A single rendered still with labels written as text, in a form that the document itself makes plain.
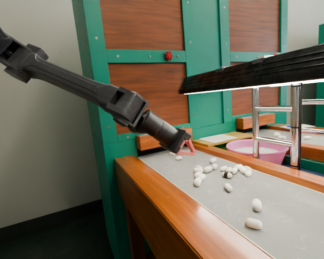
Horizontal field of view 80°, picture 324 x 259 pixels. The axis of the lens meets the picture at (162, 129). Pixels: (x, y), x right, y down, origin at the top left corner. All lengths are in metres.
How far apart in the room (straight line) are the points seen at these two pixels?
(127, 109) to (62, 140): 1.45
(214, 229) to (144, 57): 0.81
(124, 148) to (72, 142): 0.98
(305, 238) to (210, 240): 0.19
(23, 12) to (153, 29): 1.20
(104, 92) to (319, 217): 0.57
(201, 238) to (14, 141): 1.72
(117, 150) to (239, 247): 0.71
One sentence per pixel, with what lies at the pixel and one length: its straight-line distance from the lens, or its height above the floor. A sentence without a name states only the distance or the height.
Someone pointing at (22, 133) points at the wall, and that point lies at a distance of 1.92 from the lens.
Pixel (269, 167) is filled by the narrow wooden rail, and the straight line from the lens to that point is 0.77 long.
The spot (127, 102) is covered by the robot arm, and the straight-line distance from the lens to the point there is 0.48.
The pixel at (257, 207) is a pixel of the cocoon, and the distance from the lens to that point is 0.55.
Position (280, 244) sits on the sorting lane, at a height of 0.74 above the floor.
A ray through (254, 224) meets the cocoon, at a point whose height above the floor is 0.75.
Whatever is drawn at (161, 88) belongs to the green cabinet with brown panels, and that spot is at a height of 1.08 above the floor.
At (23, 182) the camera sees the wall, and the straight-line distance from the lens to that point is 2.01.
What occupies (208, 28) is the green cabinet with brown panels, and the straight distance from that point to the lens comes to 1.27.
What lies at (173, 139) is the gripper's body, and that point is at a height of 0.92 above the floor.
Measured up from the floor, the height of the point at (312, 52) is 1.10.
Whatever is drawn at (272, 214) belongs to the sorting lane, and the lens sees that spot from 0.56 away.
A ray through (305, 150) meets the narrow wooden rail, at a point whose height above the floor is 0.75.
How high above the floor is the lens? 1.03
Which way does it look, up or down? 9 degrees down
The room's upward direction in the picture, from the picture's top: 5 degrees counter-clockwise
